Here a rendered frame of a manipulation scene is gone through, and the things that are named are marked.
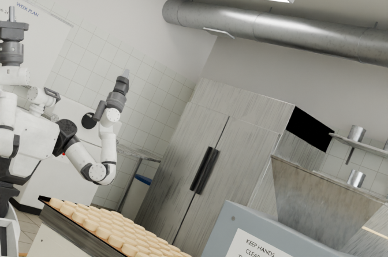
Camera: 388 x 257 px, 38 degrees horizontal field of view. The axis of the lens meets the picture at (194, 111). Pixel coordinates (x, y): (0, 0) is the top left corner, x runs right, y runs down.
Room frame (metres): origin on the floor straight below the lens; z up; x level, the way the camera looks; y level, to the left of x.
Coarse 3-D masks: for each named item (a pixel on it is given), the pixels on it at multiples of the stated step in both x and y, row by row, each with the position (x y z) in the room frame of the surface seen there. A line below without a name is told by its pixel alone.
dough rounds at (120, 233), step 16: (64, 208) 1.79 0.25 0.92; (80, 208) 1.87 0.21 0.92; (96, 208) 2.01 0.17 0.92; (80, 224) 1.74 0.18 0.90; (96, 224) 1.75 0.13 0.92; (112, 224) 1.85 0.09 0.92; (128, 224) 1.98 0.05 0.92; (112, 240) 1.66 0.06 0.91; (128, 240) 1.72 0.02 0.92; (144, 240) 1.85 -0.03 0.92; (160, 240) 1.95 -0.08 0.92; (128, 256) 1.61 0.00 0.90; (144, 256) 1.60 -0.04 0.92; (160, 256) 1.73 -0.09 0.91; (176, 256) 1.83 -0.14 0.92
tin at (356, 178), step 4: (352, 172) 5.48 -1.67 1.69; (356, 172) 5.45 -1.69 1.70; (360, 172) 5.44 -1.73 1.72; (352, 176) 5.46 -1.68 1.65; (356, 176) 5.44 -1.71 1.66; (360, 176) 5.44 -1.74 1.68; (364, 176) 5.46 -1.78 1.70; (348, 180) 5.49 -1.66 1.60; (352, 180) 5.45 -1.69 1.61; (356, 180) 5.44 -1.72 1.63; (360, 180) 5.44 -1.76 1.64; (352, 184) 5.44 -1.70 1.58; (356, 184) 5.44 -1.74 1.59; (360, 184) 5.45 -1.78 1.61
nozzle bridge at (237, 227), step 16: (224, 208) 1.29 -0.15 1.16; (240, 208) 1.26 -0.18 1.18; (224, 224) 1.28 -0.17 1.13; (240, 224) 1.25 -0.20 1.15; (256, 224) 1.23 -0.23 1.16; (272, 224) 1.21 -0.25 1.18; (208, 240) 1.29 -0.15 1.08; (224, 240) 1.27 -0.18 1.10; (240, 240) 1.24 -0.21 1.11; (256, 240) 1.22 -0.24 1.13; (272, 240) 1.21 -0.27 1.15; (288, 240) 1.19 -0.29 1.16; (304, 240) 1.17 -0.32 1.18; (208, 256) 1.28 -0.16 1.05; (224, 256) 1.26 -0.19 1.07; (240, 256) 1.24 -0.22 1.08; (256, 256) 1.22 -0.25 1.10; (272, 256) 1.20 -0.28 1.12; (288, 256) 1.18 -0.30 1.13; (304, 256) 1.16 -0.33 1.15; (320, 256) 1.14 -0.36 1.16; (336, 256) 1.13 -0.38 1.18; (352, 256) 1.29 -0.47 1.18
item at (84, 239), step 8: (48, 208) 1.85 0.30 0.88; (40, 216) 1.87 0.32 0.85; (48, 216) 1.85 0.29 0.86; (56, 216) 1.83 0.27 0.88; (48, 224) 1.84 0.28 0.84; (56, 224) 1.82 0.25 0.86; (64, 224) 1.80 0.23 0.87; (72, 224) 1.78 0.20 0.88; (64, 232) 1.79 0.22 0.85; (72, 232) 1.78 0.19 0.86; (80, 232) 1.76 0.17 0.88; (72, 240) 1.77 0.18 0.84; (80, 240) 1.75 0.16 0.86; (88, 240) 1.73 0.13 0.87; (96, 240) 1.72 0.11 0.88; (88, 248) 1.73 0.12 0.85; (96, 248) 1.71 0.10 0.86; (104, 248) 1.69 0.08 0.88; (112, 248) 1.68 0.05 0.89; (96, 256) 1.70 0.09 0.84; (104, 256) 1.69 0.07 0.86; (112, 256) 1.67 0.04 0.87; (120, 256) 1.66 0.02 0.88
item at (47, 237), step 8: (40, 232) 1.84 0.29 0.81; (48, 232) 1.82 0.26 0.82; (56, 232) 1.80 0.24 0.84; (40, 240) 1.82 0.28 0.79; (48, 240) 1.81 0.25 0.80; (56, 240) 1.79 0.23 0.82; (64, 240) 1.77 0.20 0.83; (32, 248) 1.84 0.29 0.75; (40, 248) 1.82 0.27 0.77; (48, 248) 1.80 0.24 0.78; (56, 248) 1.78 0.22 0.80; (64, 248) 1.77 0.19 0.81; (72, 248) 1.75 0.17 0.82; (80, 248) 1.73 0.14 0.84; (32, 256) 1.83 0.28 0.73; (40, 256) 1.81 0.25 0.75; (48, 256) 1.79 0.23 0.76; (56, 256) 1.77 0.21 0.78; (64, 256) 1.75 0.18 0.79; (72, 256) 1.74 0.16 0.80; (80, 256) 1.72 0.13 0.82; (88, 256) 1.71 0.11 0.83
